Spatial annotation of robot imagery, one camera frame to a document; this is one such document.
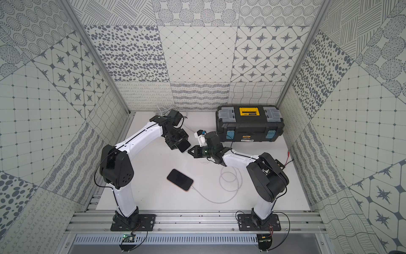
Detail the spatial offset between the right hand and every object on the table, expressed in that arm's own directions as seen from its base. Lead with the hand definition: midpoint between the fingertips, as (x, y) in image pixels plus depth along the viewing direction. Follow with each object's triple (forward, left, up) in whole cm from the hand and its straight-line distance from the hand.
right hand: (189, 152), depth 86 cm
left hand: (+8, +5, +2) cm, 10 cm away
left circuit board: (-38, +26, -12) cm, 48 cm away
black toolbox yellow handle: (+17, -34, +5) cm, 39 cm away
